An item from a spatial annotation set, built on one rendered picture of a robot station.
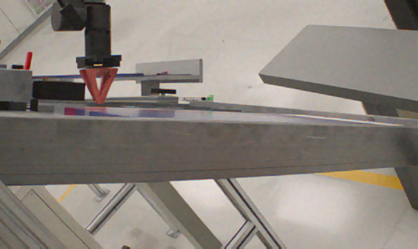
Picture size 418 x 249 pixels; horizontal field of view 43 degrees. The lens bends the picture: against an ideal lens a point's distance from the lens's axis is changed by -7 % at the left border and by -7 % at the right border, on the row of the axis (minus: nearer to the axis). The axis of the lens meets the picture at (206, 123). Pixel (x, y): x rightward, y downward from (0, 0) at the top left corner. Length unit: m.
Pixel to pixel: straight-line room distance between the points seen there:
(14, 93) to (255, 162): 0.37
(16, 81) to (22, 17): 8.16
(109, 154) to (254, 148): 0.18
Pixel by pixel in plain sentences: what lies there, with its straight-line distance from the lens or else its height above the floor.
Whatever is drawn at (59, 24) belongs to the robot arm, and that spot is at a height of 1.11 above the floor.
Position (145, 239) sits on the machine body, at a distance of 1.28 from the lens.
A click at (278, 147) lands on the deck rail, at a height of 0.94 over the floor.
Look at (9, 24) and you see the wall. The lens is 8.91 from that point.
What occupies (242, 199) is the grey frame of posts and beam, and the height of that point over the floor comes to 0.39.
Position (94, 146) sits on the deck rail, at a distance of 0.52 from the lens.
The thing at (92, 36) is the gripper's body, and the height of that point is 1.04.
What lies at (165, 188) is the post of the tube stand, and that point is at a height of 0.49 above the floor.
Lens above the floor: 1.30
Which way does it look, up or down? 27 degrees down
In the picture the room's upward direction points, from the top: 36 degrees counter-clockwise
